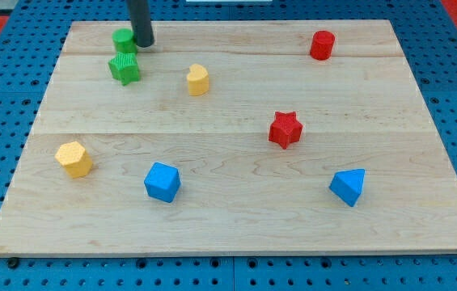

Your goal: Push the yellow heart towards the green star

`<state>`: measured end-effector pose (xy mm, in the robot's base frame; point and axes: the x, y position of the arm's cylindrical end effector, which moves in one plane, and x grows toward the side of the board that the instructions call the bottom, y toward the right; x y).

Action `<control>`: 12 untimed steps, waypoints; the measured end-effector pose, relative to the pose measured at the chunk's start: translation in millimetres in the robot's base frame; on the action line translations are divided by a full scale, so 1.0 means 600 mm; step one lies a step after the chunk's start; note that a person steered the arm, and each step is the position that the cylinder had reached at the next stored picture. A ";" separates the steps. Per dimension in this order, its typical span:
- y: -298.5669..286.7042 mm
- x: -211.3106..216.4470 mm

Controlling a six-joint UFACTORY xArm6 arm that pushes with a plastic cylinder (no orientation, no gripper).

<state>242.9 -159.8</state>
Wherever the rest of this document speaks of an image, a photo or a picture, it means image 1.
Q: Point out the green star block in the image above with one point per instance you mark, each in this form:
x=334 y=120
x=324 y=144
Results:
x=124 y=68

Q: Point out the red star block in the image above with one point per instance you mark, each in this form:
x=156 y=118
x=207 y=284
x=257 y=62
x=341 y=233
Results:
x=285 y=129

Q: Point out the light wooden board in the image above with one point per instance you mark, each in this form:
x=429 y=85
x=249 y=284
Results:
x=240 y=193

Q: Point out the green cylinder block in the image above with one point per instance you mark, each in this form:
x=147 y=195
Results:
x=123 y=41

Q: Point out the yellow heart block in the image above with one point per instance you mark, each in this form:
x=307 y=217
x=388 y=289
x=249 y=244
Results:
x=198 y=80

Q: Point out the blue cube block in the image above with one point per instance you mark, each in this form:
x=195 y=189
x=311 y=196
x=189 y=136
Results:
x=162 y=182

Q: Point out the yellow hexagon block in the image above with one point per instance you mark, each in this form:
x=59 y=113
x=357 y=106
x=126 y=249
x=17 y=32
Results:
x=74 y=158

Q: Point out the blue triangular prism block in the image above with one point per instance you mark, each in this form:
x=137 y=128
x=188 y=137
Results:
x=348 y=185

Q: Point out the red cylinder block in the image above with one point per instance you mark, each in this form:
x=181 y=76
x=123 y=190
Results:
x=322 y=45

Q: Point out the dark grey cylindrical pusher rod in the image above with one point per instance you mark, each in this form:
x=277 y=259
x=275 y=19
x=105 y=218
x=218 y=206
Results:
x=139 y=14

